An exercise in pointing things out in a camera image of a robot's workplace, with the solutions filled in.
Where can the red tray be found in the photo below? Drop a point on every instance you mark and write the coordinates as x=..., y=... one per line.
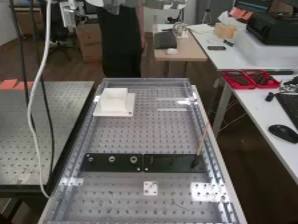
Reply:
x=238, y=80
x=263, y=78

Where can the small white holder block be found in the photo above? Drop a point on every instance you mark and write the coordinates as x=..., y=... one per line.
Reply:
x=150, y=188

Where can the black computer mouse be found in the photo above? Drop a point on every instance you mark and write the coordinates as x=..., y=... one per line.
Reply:
x=283, y=133

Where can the small cardboard box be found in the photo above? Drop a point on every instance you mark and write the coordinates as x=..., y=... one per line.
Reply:
x=223, y=30

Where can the thin stick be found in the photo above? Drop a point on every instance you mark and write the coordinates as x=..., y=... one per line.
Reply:
x=202, y=140

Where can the wooden desk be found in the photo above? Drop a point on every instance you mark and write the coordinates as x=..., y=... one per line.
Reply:
x=183, y=53

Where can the person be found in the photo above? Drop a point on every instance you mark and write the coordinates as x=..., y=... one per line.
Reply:
x=118, y=40

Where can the clear box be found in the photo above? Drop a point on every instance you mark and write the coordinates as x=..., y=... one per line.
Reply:
x=66, y=186

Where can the black printer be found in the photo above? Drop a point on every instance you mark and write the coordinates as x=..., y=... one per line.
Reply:
x=274, y=28

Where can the white desk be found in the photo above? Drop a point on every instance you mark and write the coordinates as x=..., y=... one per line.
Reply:
x=239, y=56
x=260, y=113

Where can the black keyboard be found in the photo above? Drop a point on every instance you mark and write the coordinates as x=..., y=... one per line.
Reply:
x=290, y=106

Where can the white computer mouse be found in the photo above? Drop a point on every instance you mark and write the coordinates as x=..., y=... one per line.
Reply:
x=171, y=51

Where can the small white box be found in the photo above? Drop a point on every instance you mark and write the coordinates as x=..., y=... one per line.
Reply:
x=114, y=100

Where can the black phone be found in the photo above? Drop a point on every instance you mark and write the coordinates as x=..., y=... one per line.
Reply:
x=215, y=48

